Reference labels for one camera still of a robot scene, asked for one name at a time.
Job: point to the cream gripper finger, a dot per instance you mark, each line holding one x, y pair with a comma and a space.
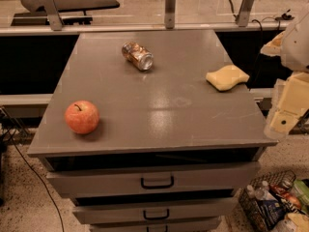
273, 47
289, 103

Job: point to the orange soda can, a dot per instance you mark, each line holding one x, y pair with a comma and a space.
138, 55

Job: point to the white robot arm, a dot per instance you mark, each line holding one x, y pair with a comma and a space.
295, 45

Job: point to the yellow sponge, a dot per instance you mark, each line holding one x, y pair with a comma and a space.
227, 78

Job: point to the green snack bag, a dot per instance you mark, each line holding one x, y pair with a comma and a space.
301, 191

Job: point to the top grey drawer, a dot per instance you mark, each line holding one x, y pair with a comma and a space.
149, 180

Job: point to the grey drawer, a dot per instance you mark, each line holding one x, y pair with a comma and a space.
194, 225
149, 180
155, 211

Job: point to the clear plastic water bottle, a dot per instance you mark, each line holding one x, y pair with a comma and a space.
262, 192

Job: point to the grey drawer cabinet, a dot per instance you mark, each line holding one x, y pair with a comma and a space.
167, 115

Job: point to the middle grey drawer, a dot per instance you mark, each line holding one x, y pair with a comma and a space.
155, 211

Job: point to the bottom grey drawer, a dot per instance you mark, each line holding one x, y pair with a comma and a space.
194, 225

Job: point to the red apple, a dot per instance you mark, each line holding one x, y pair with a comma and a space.
82, 117

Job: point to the black office chair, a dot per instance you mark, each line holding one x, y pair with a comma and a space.
37, 14

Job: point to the right metal bracket post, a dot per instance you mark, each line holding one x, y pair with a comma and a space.
242, 18

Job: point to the metal bracket post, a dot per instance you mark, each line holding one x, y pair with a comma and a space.
242, 18
169, 14
55, 21

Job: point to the wire mesh basket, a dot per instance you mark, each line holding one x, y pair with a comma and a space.
278, 215

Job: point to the middle metal bracket post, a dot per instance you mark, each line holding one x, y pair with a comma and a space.
169, 14

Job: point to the left metal bracket post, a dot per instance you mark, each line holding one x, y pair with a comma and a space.
55, 21

